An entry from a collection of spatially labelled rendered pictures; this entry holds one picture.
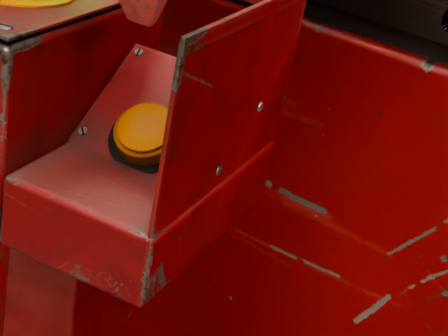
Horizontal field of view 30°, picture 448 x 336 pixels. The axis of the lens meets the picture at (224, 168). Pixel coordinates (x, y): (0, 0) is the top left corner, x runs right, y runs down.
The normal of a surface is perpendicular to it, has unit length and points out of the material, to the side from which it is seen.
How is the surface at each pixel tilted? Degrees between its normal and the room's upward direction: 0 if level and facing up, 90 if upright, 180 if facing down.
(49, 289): 90
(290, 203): 90
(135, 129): 35
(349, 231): 90
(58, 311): 90
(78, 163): 0
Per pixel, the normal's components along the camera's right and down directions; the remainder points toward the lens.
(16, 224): -0.43, 0.34
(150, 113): -0.11, -0.52
